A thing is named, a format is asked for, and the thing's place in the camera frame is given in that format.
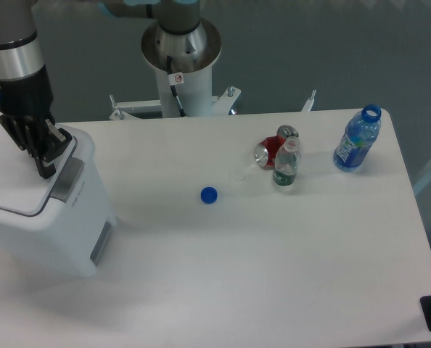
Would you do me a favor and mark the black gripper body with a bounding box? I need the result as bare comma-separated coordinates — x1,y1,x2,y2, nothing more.
0,65,54,124

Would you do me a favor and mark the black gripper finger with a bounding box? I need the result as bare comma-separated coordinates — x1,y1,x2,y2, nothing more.
42,119,72,163
0,115,56,179

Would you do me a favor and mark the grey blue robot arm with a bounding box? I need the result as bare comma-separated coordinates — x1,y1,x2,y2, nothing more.
0,1,72,179

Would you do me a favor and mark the white trash can body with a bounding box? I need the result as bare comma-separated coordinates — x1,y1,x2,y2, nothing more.
0,123,118,278

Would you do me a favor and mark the blue bottle cap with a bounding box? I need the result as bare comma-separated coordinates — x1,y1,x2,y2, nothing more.
200,186,218,204

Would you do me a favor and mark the crushed red soda can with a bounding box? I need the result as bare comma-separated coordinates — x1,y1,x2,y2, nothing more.
254,125,299,170

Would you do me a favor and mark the clear green label bottle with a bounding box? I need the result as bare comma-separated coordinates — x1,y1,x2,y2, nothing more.
272,136,301,186

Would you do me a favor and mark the blue drink bottle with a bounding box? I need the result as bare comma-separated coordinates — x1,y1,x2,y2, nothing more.
333,104,382,173

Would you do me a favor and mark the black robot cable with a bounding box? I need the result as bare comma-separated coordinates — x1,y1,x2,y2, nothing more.
165,55,186,117

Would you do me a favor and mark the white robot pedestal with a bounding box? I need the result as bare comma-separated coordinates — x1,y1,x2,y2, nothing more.
141,19,221,118

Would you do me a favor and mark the white table frame bracket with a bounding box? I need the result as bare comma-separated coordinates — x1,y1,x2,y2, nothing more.
108,86,318,121

